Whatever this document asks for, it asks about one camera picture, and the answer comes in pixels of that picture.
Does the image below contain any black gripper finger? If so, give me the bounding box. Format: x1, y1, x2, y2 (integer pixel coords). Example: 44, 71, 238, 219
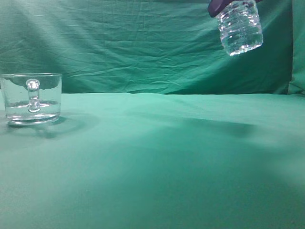
207, 0, 232, 18

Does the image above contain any clear plastic water bottle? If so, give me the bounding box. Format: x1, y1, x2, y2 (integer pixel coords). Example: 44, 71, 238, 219
217, 0, 263, 56

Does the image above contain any green cloth backdrop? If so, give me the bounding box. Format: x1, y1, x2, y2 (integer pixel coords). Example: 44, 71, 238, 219
0, 0, 305, 94

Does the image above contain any green tablecloth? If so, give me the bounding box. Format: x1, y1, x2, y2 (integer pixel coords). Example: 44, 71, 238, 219
0, 94, 305, 229

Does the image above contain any clear glass mug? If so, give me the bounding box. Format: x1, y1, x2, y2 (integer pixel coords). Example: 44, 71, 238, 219
0, 73, 62, 126

